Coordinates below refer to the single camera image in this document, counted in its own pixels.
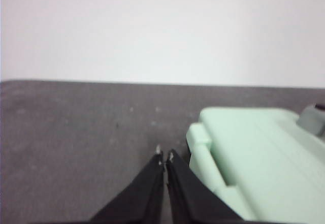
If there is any mint green griddle lid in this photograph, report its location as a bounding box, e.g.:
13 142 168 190
198 107 325 224

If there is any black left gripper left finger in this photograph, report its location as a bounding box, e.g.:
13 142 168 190
88 144 166 224

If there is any mint green breakfast machine base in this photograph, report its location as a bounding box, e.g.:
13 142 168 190
185 122 254 222

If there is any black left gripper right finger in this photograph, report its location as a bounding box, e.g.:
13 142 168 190
165 149 246 224

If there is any chrome griddle lid handle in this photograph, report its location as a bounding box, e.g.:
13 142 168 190
297 103 325 136

